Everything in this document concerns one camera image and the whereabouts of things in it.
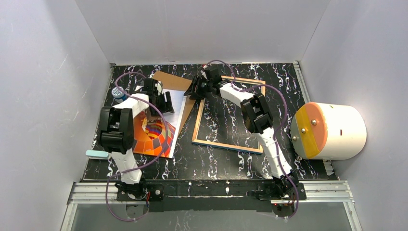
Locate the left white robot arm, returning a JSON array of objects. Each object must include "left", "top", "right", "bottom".
[{"left": 97, "top": 78, "right": 174, "bottom": 200}]

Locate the blue wooden picture frame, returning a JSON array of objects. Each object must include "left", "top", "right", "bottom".
[{"left": 187, "top": 76, "right": 273, "bottom": 154}]

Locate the small blue lidded jar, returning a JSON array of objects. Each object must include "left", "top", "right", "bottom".
[{"left": 111, "top": 87, "right": 127, "bottom": 103}]

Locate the aluminium rail base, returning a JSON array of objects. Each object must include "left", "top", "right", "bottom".
[{"left": 61, "top": 180, "right": 362, "bottom": 231}]

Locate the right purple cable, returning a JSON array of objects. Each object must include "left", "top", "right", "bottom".
[{"left": 205, "top": 60, "right": 300, "bottom": 220}]

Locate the white cylinder with orange face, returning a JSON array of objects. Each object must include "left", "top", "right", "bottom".
[{"left": 290, "top": 102, "right": 367, "bottom": 160}]

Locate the brown cardboard backing board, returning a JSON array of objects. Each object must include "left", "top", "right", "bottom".
[{"left": 153, "top": 71, "right": 195, "bottom": 135}]

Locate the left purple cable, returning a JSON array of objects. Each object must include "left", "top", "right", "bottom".
[{"left": 105, "top": 71, "right": 169, "bottom": 222}]

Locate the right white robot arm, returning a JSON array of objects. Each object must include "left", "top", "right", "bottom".
[{"left": 184, "top": 65, "right": 300, "bottom": 203}]

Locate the hot air balloon photo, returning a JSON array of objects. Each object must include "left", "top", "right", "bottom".
[{"left": 132, "top": 89, "right": 188, "bottom": 159}]

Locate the light blue eraser block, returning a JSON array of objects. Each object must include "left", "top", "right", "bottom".
[{"left": 85, "top": 150, "right": 111, "bottom": 160}]

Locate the purple cable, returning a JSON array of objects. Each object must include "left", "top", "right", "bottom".
[
  {"left": 105, "top": 71, "right": 169, "bottom": 222},
  {"left": 205, "top": 60, "right": 300, "bottom": 220}
]

